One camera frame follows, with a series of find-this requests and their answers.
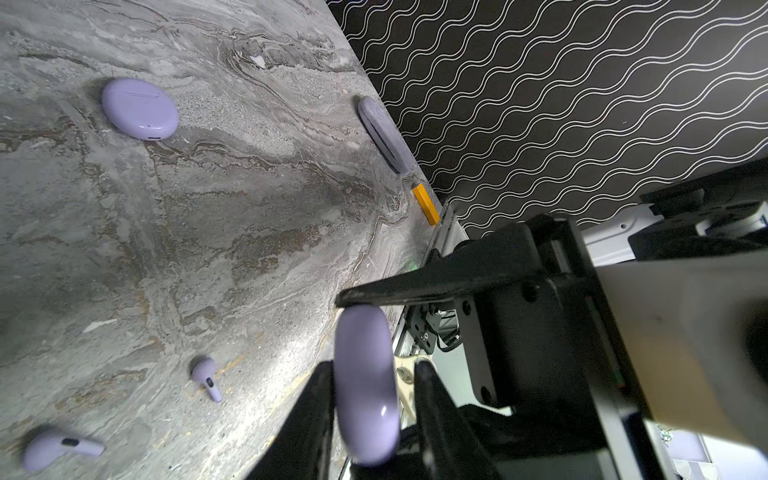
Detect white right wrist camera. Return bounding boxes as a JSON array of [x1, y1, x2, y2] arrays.
[[597, 250, 767, 452]]

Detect purple earbud charging case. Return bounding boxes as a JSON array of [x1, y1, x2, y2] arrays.
[[333, 305, 400, 467]]

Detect purple earbud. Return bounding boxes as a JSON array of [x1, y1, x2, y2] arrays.
[[191, 357, 222, 403], [22, 429, 106, 472]]

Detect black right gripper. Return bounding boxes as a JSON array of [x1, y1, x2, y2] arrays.
[[334, 215, 675, 479]]

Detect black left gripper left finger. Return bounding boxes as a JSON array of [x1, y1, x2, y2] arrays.
[[247, 361, 335, 479]]

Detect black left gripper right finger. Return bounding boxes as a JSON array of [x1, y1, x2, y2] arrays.
[[414, 360, 501, 479]]

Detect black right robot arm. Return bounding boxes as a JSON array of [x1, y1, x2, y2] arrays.
[[336, 164, 767, 479]]

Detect grey purple glasses case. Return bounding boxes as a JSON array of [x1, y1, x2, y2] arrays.
[[357, 96, 416, 176]]

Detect yellow object at table edge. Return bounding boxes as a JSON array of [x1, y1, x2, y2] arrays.
[[411, 183, 440, 226]]

